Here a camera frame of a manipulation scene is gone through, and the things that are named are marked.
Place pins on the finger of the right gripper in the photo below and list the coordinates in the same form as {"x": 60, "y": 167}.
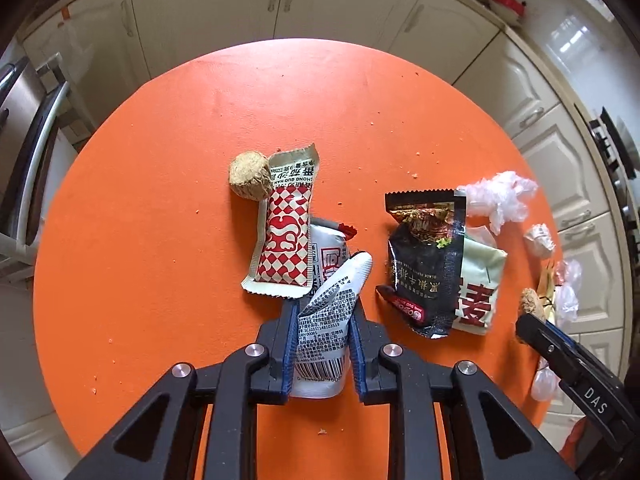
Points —
{"x": 557, "y": 341}
{"x": 555, "y": 354}

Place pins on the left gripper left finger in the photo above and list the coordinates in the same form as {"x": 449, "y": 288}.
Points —
{"x": 201, "y": 422}

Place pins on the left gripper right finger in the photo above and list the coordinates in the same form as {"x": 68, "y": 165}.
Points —
{"x": 445, "y": 422}

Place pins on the white grey printed wrapper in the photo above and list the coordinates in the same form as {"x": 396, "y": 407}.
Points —
{"x": 338, "y": 277}

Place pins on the cream kitchen cabinets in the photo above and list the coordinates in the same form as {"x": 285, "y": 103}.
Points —
{"x": 111, "y": 47}

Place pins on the brown cookie piece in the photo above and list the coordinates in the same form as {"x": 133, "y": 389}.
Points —
{"x": 530, "y": 303}

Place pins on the red white checkered wrapper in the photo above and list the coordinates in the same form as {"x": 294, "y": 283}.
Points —
{"x": 281, "y": 264}

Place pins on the pale green red wrapper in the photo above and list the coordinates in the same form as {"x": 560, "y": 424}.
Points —
{"x": 480, "y": 278}

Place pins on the crumpled white plastic wrap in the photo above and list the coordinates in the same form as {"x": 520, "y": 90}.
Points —
{"x": 500, "y": 199}

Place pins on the black snack wrapper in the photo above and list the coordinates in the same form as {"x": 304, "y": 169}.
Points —
{"x": 425, "y": 255}

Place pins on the round brown cookie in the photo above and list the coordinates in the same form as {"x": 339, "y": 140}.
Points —
{"x": 250, "y": 177}

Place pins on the orange round tablecloth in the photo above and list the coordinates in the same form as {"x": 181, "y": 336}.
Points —
{"x": 145, "y": 246}

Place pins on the red white container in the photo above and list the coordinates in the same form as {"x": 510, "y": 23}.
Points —
{"x": 510, "y": 11}

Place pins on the stainless steel appliance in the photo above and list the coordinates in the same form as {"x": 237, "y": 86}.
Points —
{"x": 35, "y": 156}

